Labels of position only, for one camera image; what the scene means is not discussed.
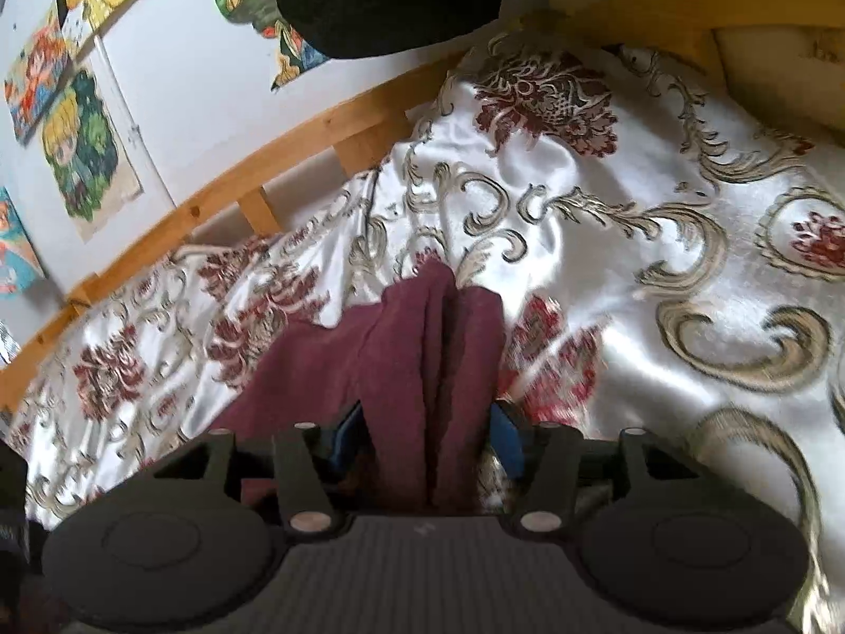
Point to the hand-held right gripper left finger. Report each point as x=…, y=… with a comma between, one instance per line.
x=346, y=439

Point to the white floral bedspread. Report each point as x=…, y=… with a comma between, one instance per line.
x=627, y=165

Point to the orange figure wall poster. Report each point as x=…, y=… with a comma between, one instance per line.
x=39, y=72

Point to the blue orange wall poster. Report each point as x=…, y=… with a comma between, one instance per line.
x=16, y=244

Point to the blond figure wall poster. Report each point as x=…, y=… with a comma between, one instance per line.
x=82, y=145

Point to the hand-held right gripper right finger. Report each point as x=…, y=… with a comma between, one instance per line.
x=508, y=439

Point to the dark cloth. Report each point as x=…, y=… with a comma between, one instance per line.
x=389, y=0

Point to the maroon garment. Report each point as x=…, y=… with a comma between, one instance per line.
x=409, y=356

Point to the wooden bed frame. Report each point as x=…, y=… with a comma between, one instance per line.
x=297, y=139

